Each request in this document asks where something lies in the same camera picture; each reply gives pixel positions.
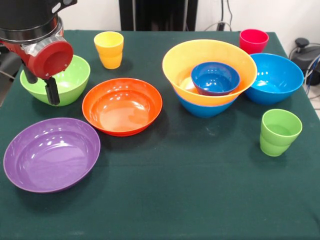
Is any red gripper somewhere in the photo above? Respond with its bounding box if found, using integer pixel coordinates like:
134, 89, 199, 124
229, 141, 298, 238
0, 32, 74, 106

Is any orange-red shallow bowl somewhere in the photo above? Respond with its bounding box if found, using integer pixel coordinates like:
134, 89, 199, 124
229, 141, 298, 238
81, 77, 164, 137

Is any large yellow-orange bowl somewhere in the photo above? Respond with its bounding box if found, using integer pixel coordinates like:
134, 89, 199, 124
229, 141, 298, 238
162, 39, 258, 106

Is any small dark blue bowl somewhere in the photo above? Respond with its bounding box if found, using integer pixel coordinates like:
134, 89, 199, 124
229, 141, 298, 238
190, 61, 241, 97

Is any green bowl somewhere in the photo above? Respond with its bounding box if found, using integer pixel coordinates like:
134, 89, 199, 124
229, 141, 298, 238
19, 54, 91, 107

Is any grey office chair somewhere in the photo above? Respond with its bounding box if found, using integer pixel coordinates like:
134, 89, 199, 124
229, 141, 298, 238
0, 48, 26, 76

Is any yellow cup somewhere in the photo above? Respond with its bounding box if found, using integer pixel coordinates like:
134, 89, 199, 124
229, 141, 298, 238
93, 31, 125, 70

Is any purple bowl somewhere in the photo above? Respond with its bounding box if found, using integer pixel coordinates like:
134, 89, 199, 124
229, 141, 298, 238
3, 117, 101, 194

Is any dark green tablecloth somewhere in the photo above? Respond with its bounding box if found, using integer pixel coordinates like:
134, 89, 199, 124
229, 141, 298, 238
0, 29, 320, 240

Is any light blue bowl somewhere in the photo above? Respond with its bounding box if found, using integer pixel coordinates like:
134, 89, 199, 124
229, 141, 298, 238
174, 87, 238, 119
243, 52, 305, 106

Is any red cup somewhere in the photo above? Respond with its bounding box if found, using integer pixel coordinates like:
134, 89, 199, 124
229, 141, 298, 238
239, 28, 270, 55

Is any green cup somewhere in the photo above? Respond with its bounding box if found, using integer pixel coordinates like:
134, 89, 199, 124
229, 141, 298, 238
259, 108, 303, 158

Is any black wall cable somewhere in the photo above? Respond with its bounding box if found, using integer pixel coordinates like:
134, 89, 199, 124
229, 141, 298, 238
204, 0, 235, 32

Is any tangle of cables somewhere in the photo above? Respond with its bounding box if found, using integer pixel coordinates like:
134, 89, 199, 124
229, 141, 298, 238
302, 54, 320, 98

